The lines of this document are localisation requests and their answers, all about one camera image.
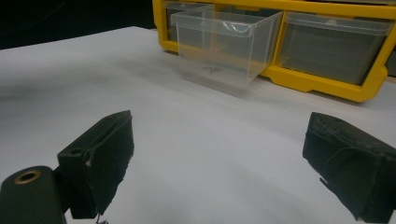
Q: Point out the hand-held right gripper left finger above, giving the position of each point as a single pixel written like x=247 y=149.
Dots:
x=99 y=161

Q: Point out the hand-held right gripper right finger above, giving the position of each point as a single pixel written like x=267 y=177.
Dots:
x=355 y=168

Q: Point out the set of clear organizer bins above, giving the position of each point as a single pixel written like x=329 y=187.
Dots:
x=327 y=49

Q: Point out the yellow black organizer case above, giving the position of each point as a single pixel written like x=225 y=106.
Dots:
x=311 y=85

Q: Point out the white foam board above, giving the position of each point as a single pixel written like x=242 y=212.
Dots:
x=202 y=149

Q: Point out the clear plastic drawer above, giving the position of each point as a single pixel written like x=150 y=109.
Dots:
x=218 y=46

